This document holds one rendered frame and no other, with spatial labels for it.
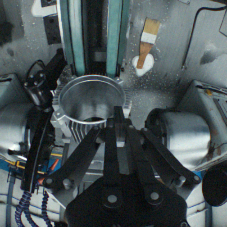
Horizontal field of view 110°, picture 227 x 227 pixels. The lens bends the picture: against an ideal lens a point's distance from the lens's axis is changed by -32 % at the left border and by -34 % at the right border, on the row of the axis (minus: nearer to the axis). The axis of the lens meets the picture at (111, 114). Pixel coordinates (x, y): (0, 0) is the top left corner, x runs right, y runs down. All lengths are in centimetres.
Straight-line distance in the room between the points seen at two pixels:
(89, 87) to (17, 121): 26
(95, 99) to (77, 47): 18
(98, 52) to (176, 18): 30
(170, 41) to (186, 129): 31
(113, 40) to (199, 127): 37
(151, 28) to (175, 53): 14
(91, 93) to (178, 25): 38
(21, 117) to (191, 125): 54
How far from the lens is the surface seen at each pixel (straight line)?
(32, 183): 30
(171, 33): 46
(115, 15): 29
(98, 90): 37
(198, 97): 57
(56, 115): 25
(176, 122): 38
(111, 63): 33
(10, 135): 44
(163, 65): 51
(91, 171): 50
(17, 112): 45
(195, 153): 42
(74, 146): 30
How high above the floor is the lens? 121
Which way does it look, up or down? 37 degrees down
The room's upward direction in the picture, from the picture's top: 179 degrees counter-clockwise
